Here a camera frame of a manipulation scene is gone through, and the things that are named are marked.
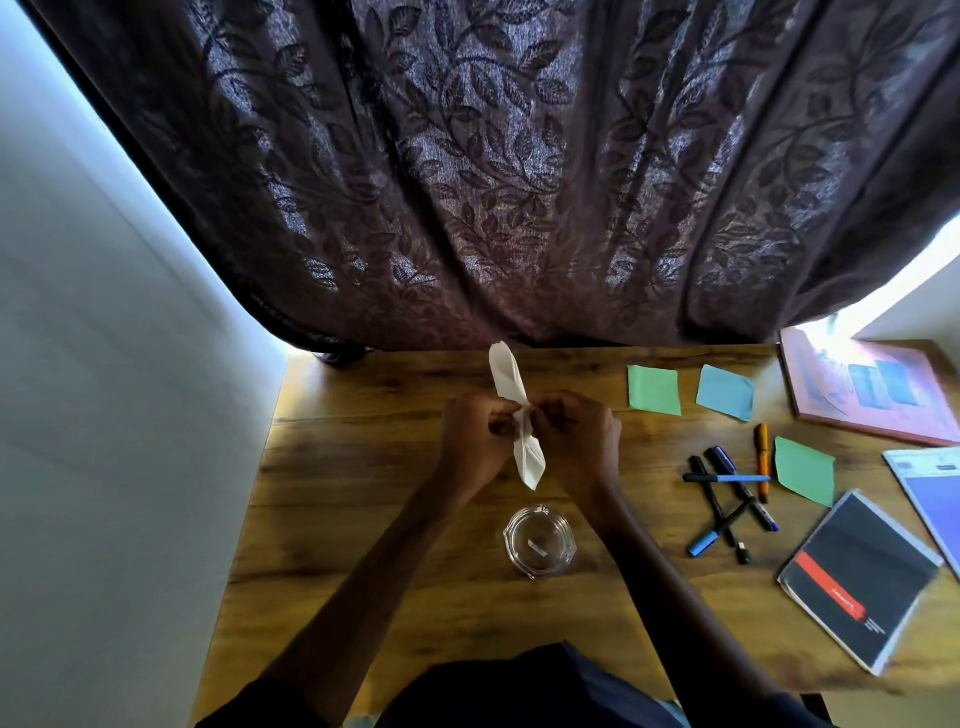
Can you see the thin blue pen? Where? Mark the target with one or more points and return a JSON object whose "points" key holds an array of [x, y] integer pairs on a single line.
{"points": [[731, 478]]}

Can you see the white paper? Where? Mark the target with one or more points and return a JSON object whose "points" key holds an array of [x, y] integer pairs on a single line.
{"points": [[508, 371]]}

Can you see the dark brown leaf-pattern curtain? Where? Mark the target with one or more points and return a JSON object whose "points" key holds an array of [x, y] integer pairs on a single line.
{"points": [[480, 172]]}

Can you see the black notebook with red stripe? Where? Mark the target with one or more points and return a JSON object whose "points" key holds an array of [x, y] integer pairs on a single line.
{"points": [[855, 577]]}

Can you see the black marker with blue cap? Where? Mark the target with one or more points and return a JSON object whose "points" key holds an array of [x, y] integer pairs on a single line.
{"points": [[712, 536]]}

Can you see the person's left forearm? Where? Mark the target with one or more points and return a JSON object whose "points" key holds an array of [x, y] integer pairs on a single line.
{"points": [[367, 592]]}

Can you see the person's right fingers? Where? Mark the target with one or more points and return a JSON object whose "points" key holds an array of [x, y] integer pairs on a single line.
{"points": [[549, 424]]}

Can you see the person's left hand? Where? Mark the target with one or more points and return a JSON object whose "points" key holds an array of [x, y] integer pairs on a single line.
{"points": [[469, 439]]}

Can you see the pink book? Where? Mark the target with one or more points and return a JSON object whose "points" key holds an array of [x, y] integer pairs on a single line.
{"points": [[862, 390]]}

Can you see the dark blue marker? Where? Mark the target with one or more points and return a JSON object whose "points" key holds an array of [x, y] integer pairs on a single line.
{"points": [[739, 484]]}

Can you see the green square paper sheet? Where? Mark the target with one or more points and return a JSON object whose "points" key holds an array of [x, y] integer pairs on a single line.
{"points": [[655, 390], [805, 471]]}

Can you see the person's left fingers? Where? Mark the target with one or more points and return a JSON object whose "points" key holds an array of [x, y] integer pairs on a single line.
{"points": [[504, 421]]}

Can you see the person's right forearm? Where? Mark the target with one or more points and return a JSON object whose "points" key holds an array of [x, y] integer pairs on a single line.
{"points": [[667, 600]]}

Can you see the orange pen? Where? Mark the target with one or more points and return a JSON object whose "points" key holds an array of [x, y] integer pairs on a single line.
{"points": [[763, 457]]}

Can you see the person's right hand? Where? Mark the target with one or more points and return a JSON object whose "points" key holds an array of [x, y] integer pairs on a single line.
{"points": [[585, 442]]}

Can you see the small white paper scrap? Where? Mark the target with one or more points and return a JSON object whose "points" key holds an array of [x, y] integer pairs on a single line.
{"points": [[539, 547]]}

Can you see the blue square paper sheet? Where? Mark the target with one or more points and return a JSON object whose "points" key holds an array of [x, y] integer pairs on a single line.
{"points": [[725, 392]]}

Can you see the person's dark shirt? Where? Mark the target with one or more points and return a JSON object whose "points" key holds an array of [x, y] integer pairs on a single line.
{"points": [[525, 694]]}

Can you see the clear glass jar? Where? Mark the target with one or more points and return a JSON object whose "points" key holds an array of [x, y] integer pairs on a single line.
{"points": [[540, 544]]}

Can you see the blue and white notebook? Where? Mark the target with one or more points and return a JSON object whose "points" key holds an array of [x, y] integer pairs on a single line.
{"points": [[934, 499]]}

